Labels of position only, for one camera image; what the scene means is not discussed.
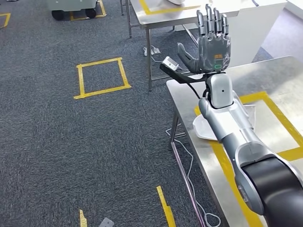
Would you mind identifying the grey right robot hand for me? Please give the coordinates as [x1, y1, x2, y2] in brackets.
[177, 3, 231, 75]

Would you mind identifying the steel workbench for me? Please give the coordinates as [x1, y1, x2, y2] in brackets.
[120, 0, 241, 92]
[165, 55, 303, 227]

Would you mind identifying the yellow workbench tape outline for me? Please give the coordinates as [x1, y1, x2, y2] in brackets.
[139, 0, 201, 16]

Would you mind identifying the white cabinet block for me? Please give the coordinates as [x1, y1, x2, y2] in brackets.
[213, 0, 288, 68]

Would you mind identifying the white curved plastic panel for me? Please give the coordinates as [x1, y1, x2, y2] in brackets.
[192, 104, 257, 141]

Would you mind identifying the white power strip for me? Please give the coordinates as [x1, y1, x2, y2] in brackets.
[143, 45, 162, 57]

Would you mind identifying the yellow floor tape square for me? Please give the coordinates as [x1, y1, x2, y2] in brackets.
[73, 57, 131, 100]

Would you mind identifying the white wheeled cart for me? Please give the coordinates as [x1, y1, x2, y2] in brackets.
[47, 0, 98, 21]

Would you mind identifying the black robot left foot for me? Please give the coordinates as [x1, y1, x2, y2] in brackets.
[99, 218, 115, 227]

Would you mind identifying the yellow floor tape outline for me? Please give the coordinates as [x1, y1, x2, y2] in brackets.
[0, 12, 11, 29]

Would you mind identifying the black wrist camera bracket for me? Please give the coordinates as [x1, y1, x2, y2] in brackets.
[159, 62, 209, 99]

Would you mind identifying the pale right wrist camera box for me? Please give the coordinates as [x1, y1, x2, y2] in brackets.
[162, 56, 179, 71]

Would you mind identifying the white floor cable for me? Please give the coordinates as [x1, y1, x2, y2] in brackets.
[165, 123, 222, 227]

